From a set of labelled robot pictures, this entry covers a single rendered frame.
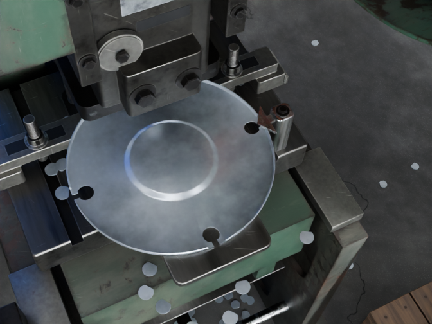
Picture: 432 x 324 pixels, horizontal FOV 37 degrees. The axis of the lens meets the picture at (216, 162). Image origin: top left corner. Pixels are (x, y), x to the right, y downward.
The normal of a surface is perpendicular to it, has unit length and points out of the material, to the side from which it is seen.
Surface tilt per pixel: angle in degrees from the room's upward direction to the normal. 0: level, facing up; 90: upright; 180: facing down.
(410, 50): 0
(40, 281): 0
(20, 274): 0
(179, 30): 90
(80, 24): 90
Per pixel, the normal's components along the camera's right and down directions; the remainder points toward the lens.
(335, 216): 0.04, -0.51
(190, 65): 0.44, 0.78
